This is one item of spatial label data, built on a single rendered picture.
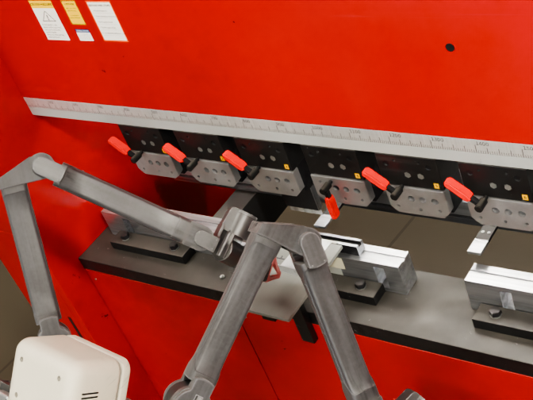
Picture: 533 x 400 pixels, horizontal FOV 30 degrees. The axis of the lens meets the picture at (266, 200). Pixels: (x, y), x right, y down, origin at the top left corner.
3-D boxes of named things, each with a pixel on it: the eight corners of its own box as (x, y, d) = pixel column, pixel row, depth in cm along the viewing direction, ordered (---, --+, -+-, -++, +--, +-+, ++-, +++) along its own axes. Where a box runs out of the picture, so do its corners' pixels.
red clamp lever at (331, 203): (330, 221, 234) (317, 189, 228) (338, 209, 236) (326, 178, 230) (336, 221, 233) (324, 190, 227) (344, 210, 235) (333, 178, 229)
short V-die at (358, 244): (295, 244, 261) (291, 235, 259) (301, 236, 263) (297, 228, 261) (359, 255, 249) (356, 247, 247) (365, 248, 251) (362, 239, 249)
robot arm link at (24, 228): (-10, 165, 220) (-13, 164, 210) (51, 151, 223) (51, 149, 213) (40, 359, 223) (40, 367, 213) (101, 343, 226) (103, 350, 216)
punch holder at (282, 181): (254, 190, 250) (231, 138, 240) (271, 169, 254) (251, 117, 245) (302, 198, 240) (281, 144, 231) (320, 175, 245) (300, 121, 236)
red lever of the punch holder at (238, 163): (221, 154, 240) (254, 178, 239) (230, 144, 242) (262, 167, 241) (220, 158, 241) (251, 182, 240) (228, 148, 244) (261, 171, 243)
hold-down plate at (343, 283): (280, 285, 265) (276, 277, 263) (290, 271, 268) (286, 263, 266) (376, 306, 247) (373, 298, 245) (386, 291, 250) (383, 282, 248)
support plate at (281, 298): (231, 308, 246) (229, 305, 246) (285, 237, 261) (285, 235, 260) (289, 322, 236) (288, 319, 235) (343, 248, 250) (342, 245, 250)
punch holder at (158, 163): (140, 173, 274) (116, 125, 264) (159, 154, 278) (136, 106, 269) (181, 179, 265) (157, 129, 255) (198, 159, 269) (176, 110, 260)
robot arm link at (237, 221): (185, 240, 229) (191, 242, 221) (207, 195, 230) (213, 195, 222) (231, 262, 232) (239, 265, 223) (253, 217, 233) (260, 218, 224)
